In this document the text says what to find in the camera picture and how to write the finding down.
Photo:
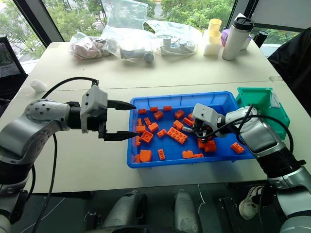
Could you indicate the orange sloped toy brick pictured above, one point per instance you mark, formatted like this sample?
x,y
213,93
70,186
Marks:
x,y
153,127
179,114
158,115

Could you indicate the dark rounded grey shape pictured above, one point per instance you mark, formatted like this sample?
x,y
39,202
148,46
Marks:
x,y
185,213
126,211

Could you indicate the large orange toy brick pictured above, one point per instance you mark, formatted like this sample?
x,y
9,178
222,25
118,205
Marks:
x,y
177,135

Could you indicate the small white plastic piece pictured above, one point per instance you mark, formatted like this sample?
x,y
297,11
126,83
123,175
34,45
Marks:
x,y
38,85

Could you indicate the white tumbler with black lid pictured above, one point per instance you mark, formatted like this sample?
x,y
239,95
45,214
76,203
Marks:
x,y
234,41

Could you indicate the grey cylinder in bag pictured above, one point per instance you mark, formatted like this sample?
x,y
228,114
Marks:
x,y
138,54

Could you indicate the purple package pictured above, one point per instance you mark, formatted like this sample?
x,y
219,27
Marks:
x,y
224,36

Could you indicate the white power strip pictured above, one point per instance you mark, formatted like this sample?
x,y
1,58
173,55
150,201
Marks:
x,y
177,47

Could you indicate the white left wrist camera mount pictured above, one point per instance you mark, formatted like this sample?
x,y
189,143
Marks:
x,y
93,102

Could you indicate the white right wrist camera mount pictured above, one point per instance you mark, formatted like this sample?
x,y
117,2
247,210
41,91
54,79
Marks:
x,y
205,114

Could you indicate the black metal bracket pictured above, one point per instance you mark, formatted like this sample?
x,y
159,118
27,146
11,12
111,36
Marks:
x,y
92,219
228,216

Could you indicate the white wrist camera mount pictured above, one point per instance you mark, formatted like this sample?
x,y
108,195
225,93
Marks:
x,y
205,114
93,102

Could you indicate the small orange toy brick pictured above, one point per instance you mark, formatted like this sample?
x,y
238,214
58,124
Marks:
x,y
188,154
198,155
138,140
190,116
161,133
147,121
161,154
139,121
237,148
200,145
178,124
142,111
140,128
187,121

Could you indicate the pale yellow plastic cup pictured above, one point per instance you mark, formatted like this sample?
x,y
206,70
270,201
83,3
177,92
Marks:
x,y
215,29

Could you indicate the blue plastic bin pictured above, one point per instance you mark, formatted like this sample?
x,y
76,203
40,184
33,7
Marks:
x,y
170,145

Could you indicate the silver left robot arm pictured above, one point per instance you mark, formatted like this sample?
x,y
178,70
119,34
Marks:
x,y
36,121

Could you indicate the white sneaker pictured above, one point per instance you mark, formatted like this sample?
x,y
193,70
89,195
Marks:
x,y
249,204

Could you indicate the rounded orange toy brick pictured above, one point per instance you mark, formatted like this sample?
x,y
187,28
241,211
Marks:
x,y
145,155

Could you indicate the green plastic bin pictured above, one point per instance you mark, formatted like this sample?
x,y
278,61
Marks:
x,y
257,99

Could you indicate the black cloth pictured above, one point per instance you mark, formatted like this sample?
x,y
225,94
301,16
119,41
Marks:
x,y
294,63

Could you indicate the plastic bag with pink items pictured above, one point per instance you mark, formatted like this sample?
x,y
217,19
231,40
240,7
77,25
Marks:
x,y
87,48

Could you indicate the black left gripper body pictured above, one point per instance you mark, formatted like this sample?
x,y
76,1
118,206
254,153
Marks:
x,y
96,122

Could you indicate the black bottle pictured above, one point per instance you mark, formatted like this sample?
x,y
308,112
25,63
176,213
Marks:
x,y
261,37

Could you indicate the large clear plastic bag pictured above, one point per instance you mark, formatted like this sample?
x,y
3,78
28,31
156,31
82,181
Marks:
x,y
126,21

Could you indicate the clear bag with power strip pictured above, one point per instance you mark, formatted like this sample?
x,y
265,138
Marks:
x,y
175,31

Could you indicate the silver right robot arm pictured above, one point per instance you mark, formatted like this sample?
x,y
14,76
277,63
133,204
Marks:
x,y
260,136

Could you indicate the black mesh office chair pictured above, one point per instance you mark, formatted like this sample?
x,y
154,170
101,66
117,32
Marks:
x,y
9,70

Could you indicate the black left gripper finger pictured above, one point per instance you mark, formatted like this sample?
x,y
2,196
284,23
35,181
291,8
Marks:
x,y
121,106
116,136

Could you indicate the square orange toy brick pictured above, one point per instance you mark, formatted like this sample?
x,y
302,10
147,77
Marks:
x,y
146,136
210,146

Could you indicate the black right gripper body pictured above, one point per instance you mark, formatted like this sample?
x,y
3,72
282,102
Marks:
x,y
206,128

